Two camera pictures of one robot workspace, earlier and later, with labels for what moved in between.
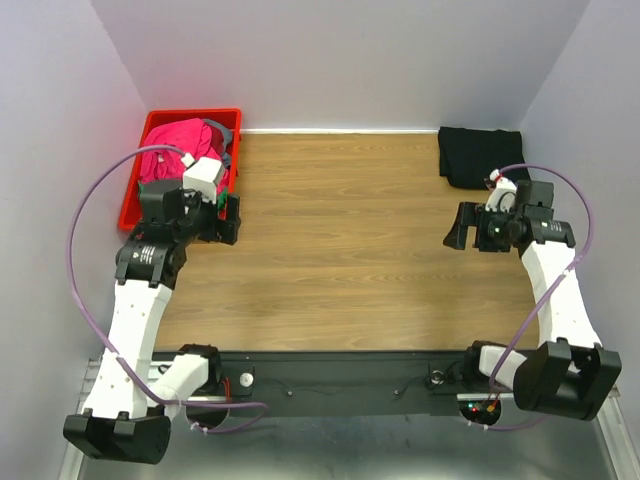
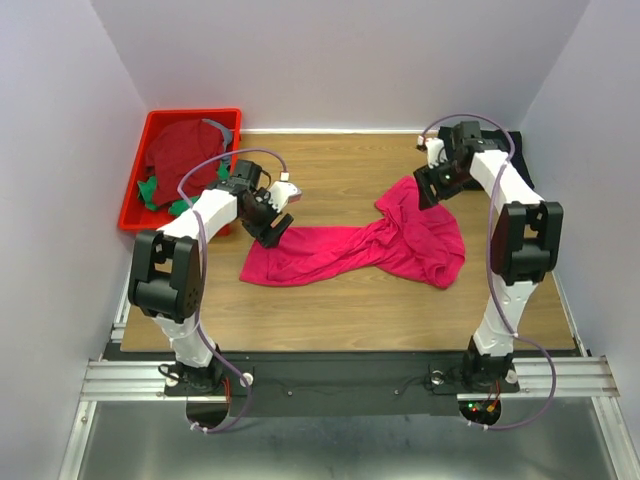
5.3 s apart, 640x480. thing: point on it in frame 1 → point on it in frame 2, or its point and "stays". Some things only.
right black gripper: [470, 214] → [425, 176]
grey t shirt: [227, 140] stays
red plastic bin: [231, 117] stays
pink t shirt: [193, 137] → [406, 236]
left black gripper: [220, 229] → [272, 238]
